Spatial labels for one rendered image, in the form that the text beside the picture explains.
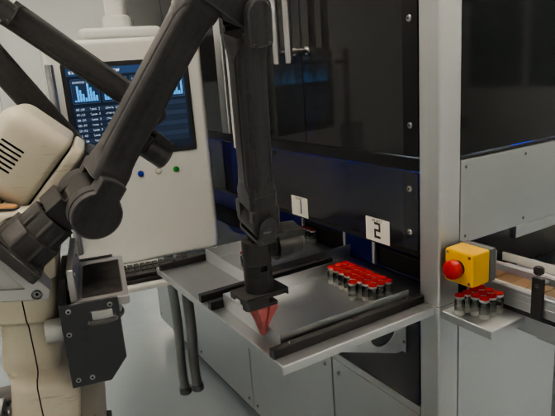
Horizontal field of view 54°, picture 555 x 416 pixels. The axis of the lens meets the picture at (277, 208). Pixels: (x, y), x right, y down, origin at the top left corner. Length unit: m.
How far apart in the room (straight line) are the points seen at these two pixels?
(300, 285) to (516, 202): 0.56
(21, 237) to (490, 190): 0.96
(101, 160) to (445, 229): 0.73
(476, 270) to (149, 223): 1.15
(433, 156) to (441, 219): 0.13
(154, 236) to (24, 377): 0.92
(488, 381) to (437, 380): 0.19
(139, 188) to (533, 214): 1.21
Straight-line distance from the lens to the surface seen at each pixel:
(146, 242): 1.94
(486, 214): 1.31
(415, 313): 1.25
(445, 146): 1.18
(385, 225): 1.32
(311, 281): 1.41
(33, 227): 0.87
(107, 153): 0.84
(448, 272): 1.16
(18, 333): 1.12
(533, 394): 1.71
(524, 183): 1.41
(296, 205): 1.62
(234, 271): 1.48
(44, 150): 0.99
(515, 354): 1.57
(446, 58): 1.16
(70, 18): 6.52
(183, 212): 1.94
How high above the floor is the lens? 1.42
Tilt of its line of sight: 14 degrees down
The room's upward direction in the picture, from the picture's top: 4 degrees counter-clockwise
